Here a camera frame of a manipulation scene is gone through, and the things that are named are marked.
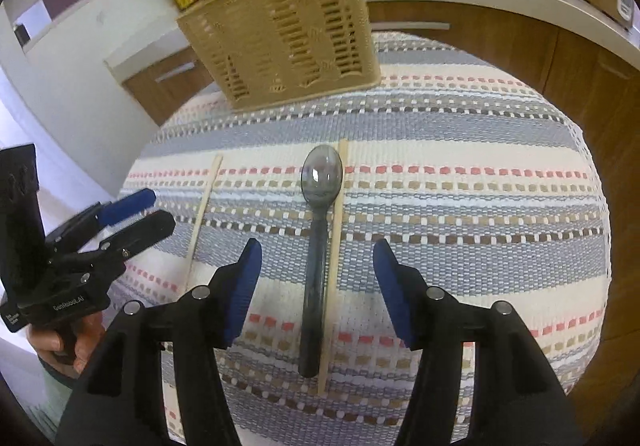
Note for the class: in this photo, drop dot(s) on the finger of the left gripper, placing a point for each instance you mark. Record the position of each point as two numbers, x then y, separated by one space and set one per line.
120 208
115 249

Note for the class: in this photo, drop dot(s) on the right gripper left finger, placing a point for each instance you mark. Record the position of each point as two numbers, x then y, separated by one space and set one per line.
118 399

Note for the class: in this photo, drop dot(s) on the wooden chopstick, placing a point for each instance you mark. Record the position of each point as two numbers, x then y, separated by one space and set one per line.
202 207
331 292

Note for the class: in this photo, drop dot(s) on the clear grey plastic spoon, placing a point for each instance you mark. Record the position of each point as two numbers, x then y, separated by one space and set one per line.
321 181

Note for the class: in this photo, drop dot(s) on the person's left hand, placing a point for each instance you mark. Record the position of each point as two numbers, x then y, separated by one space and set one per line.
68 356

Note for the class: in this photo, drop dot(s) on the striped woven table cloth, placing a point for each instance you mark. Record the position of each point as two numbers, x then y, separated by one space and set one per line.
370 225

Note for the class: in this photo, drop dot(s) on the tan plastic utensil basket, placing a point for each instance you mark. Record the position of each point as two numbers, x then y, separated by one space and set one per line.
269 52

